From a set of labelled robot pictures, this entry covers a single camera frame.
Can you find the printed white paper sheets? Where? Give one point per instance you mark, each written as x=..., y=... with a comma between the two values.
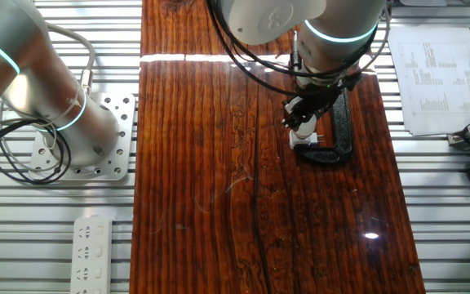
x=443, y=94

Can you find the brown wooden board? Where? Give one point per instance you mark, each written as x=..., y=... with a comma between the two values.
x=202, y=163

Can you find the white power strip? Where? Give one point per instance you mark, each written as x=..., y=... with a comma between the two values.
x=92, y=253

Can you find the white bulb socket adapter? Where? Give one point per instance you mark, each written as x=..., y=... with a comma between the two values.
x=298, y=143

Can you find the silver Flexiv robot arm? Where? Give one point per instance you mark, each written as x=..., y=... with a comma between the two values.
x=341, y=18

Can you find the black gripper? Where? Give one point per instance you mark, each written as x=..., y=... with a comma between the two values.
x=320, y=98

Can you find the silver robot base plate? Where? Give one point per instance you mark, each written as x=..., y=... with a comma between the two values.
x=125, y=134

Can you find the white light bulb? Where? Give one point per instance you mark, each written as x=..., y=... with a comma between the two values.
x=307, y=130

